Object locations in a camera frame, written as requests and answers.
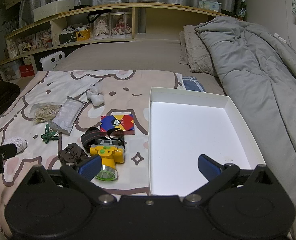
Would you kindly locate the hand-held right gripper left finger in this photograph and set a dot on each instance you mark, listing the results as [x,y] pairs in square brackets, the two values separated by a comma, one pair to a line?
[89,168]

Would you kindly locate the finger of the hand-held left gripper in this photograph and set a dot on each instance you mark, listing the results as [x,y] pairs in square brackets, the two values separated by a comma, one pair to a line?
[9,151]

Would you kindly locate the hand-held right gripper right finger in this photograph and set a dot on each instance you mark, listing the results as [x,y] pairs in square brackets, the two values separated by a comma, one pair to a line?
[208,168]

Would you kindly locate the dark items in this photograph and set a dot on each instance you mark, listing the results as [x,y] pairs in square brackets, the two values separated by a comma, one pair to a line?
[71,153]

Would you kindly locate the white cardboard box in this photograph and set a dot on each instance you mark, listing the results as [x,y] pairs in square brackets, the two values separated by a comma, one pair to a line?
[195,135]

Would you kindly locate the green plastic clip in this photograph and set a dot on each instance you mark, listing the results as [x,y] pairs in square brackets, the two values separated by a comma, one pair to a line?
[47,136]

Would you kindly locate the clear bag of rubber bands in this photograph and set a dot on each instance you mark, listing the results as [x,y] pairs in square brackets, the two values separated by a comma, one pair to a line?
[44,112]

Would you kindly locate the colourful card box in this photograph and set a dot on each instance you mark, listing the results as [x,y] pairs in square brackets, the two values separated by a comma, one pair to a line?
[120,123]

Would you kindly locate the grey foil packet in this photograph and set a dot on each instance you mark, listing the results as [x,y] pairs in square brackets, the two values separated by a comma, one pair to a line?
[67,115]

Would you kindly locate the clear storage bin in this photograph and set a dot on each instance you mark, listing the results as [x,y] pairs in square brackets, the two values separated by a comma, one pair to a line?
[9,71]

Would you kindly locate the red box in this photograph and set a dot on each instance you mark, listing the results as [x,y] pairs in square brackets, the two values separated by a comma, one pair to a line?
[27,71]

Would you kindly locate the blue folded cloth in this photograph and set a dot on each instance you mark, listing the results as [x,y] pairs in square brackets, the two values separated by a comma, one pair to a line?
[194,85]

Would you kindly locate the cartoon printed blanket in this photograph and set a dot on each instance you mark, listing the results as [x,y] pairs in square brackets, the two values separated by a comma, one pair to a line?
[62,85]

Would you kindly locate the white slotted holder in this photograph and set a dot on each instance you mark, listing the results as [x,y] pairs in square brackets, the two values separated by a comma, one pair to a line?
[27,60]

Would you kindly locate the white space heater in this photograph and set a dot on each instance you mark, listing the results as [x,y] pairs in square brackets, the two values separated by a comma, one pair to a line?
[51,60]

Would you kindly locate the figure display box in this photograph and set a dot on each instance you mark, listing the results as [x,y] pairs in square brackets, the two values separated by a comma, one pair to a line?
[25,43]
[44,39]

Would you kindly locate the grey comforter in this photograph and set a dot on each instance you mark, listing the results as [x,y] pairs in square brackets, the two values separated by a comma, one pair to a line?
[250,62]

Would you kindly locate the grey fluffy pillow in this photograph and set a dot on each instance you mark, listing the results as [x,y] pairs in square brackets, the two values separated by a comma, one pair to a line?
[195,52]

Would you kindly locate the taupe bed sheet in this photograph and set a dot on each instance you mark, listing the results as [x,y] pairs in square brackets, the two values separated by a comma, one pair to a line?
[128,55]

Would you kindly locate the dark green box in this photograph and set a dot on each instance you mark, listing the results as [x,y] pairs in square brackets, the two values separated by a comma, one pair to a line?
[66,39]

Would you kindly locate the clear doll display case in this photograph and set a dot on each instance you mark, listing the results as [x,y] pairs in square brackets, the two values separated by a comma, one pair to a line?
[121,25]
[101,27]

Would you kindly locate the white storage box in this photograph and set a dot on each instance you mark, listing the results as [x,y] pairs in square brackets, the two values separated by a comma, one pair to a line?
[52,10]

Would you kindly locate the tissue box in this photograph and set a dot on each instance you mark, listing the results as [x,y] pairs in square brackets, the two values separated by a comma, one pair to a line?
[209,5]

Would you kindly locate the green glass bottle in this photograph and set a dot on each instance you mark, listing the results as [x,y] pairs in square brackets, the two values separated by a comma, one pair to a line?
[242,8]

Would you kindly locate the wooden headboard shelf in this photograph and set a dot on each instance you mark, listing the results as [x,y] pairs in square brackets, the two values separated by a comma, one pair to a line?
[148,6]

